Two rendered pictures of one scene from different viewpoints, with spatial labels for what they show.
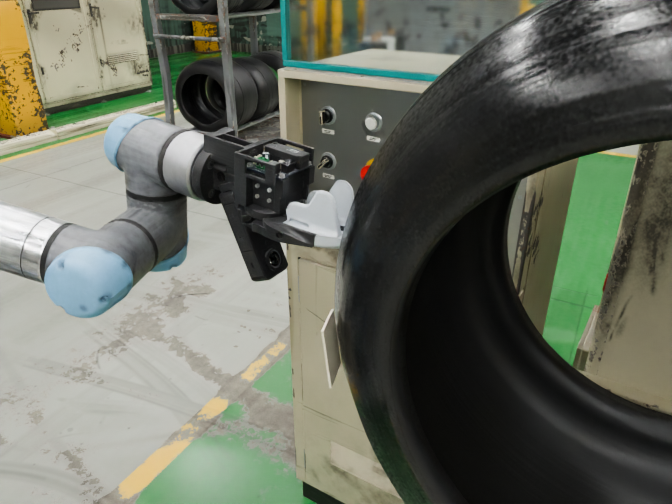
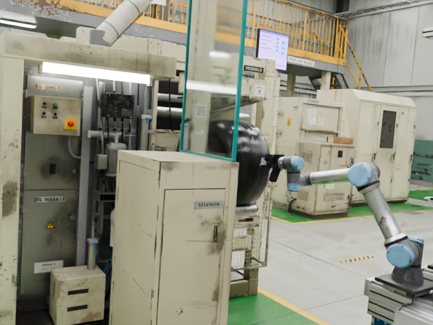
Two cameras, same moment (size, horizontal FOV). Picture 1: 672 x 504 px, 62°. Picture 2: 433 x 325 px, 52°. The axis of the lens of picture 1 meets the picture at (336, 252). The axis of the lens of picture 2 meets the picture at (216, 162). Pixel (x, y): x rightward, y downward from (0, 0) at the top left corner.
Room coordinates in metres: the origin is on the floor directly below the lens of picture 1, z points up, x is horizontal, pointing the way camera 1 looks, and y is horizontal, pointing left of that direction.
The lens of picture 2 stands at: (3.08, 0.94, 1.44)
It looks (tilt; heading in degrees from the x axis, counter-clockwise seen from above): 5 degrees down; 206
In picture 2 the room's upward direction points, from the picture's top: 4 degrees clockwise
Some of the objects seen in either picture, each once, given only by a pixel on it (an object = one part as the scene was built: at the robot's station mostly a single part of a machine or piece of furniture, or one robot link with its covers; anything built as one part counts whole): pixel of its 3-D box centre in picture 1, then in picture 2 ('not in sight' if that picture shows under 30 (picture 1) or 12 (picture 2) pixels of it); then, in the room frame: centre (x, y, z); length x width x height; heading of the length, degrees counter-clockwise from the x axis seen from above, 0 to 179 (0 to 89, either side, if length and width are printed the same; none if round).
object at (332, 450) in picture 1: (417, 320); (168, 280); (1.21, -0.21, 0.63); 0.56 x 0.41 x 1.27; 58
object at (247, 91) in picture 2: not in sight; (223, 86); (0.15, -0.50, 1.71); 0.61 x 0.25 x 0.15; 148
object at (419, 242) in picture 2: not in sight; (410, 248); (0.67, 0.86, 0.88); 0.13 x 0.12 x 0.14; 169
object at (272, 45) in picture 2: not in sight; (272, 50); (-3.37, -1.45, 2.60); 0.60 x 0.05 x 0.55; 151
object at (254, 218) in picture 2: not in sight; (233, 219); (0.49, -0.20, 0.84); 0.36 x 0.09 x 0.06; 148
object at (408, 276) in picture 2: not in sight; (408, 271); (0.67, 0.86, 0.77); 0.15 x 0.15 x 0.10
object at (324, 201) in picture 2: not in sight; (323, 179); (-4.54, -0.78, 0.62); 0.91 x 0.58 x 1.25; 151
